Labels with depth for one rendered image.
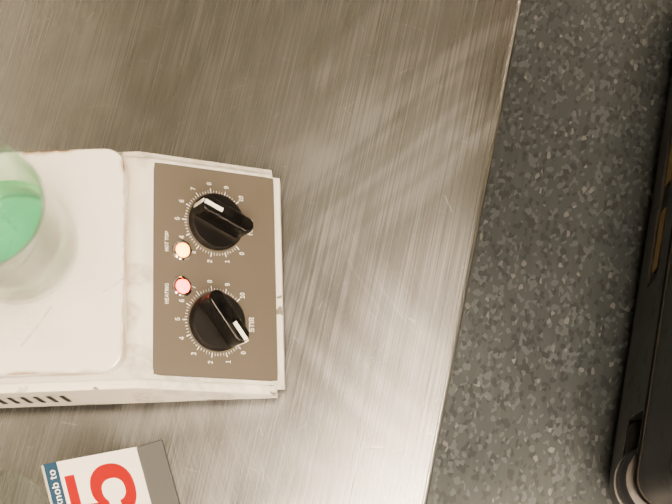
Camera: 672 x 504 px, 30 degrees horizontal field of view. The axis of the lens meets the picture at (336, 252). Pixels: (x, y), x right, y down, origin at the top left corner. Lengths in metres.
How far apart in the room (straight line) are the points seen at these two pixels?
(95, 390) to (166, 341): 0.04
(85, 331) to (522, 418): 0.90
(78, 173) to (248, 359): 0.13
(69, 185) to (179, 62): 0.15
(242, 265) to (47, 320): 0.11
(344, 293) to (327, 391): 0.06
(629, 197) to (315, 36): 0.84
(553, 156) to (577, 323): 0.21
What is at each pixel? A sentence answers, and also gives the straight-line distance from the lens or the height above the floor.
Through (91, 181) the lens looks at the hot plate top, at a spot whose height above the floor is 0.84.
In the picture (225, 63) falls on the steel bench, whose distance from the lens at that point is 0.78.
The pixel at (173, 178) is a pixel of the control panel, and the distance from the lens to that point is 0.69.
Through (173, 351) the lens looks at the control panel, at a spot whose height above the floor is 0.81.
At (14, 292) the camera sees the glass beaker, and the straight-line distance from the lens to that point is 0.63.
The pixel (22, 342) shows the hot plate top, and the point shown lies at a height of 0.84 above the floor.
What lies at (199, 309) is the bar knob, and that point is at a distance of 0.67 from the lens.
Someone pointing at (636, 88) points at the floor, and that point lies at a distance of 1.62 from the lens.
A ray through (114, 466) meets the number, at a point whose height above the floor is 0.76.
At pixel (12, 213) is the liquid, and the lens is 0.64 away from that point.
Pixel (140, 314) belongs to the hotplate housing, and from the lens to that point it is 0.67.
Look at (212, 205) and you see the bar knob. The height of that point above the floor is 0.82.
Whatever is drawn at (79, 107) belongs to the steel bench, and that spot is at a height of 0.75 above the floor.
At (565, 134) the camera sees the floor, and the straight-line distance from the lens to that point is 1.58.
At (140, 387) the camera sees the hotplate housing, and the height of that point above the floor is 0.81.
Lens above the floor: 1.46
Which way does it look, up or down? 75 degrees down
